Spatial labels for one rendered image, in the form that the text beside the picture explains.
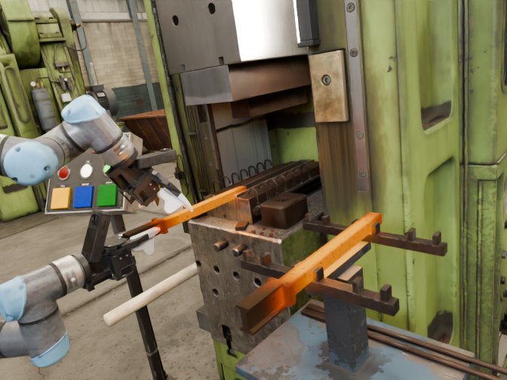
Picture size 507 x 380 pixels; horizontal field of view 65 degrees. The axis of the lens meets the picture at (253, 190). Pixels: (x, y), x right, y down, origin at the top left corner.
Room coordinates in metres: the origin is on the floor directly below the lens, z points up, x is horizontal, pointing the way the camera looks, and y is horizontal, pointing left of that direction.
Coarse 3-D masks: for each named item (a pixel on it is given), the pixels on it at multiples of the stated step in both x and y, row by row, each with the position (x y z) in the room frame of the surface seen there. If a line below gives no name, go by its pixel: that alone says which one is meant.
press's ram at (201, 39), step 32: (160, 0) 1.24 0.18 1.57; (192, 0) 1.14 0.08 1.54; (224, 0) 1.06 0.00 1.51; (256, 0) 1.11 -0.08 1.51; (288, 0) 1.22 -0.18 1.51; (192, 32) 1.16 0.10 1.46; (224, 32) 1.08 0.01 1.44; (256, 32) 1.10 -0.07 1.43; (288, 32) 1.20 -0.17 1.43; (192, 64) 1.18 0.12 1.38; (224, 64) 1.12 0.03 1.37
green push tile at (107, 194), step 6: (102, 186) 1.34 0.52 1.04; (108, 186) 1.33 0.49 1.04; (114, 186) 1.32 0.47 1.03; (102, 192) 1.33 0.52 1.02; (108, 192) 1.32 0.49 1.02; (114, 192) 1.31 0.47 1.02; (102, 198) 1.32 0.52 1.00; (108, 198) 1.31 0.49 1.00; (114, 198) 1.30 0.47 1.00; (102, 204) 1.31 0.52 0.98; (108, 204) 1.30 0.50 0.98; (114, 204) 1.29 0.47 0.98
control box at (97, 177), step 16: (80, 160) 1.43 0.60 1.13; (96, 160) 1.41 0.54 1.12; (80, 176) 1.40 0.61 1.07; (96, 176) 1.38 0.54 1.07; (48, 192) 1.42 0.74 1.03; (96, 192) 1.35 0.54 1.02; (48, 208) 1.39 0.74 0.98; (80, 208) 1.34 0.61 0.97; (96, 208) 1.32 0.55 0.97; (112, 208) 1.30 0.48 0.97; (128, 208) 1.30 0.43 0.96
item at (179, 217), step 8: (224, 192) 1.13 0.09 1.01; (232, 192) 1.12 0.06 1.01; (208, 200) 1.08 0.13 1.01; (216, 200) 1.07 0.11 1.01; (224, 200) 1.10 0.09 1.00; (192, 208) 1.02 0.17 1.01; (200, 208) 1.03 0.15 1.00; (208, 208) 1.05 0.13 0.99; (168, 216) 0.98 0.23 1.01; (176, 216) 0.97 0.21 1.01; (184, 216) 0.99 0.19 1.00; (192, 216) 1.01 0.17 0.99; (152, 224) 0.93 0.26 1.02; (160, 224) 0.93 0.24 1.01; (168, 224) 0.95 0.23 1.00; (176, 224) 0.97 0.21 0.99; (128, 232) 0.89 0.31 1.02; (136, 232) 0.89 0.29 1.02; (160, 232) 0.93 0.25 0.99
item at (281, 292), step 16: (352, 224) 0.76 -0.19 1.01; (368, 224) 0.75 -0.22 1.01; (336, 240) 0.69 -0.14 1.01; (352, 240) 0.70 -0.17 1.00; (320, 256) 0.64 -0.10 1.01; (336, 256) 0.66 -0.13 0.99; (288, 272) 0.60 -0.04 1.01; (304, 272) 0.59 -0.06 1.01; (272, 288) 0.54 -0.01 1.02; (288, 288) 0.54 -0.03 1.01; (240, 304) 0.51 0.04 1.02; (256, 304) 0.50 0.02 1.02; (272, 304) 0.54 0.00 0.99; (288, 304) 0.54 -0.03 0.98; (256, 320) 0.51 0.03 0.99
